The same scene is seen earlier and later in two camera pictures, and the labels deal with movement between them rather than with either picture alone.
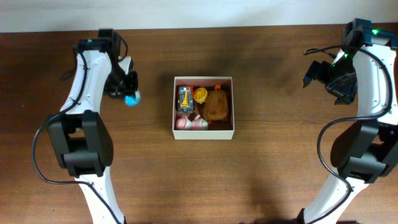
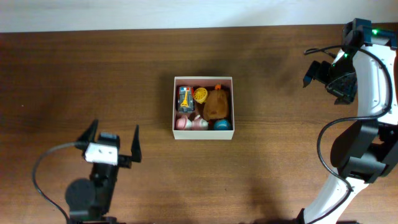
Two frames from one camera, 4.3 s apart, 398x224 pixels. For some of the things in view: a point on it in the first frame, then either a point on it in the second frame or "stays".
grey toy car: x=186 y=99 stays
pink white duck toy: x=198 y=124 stays
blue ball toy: x=131 y=100 -> x=222 y=125
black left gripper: x=125 y=92 -> x=123 y=159
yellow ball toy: x=200 y=94 stays
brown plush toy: x=216 y=107 stays
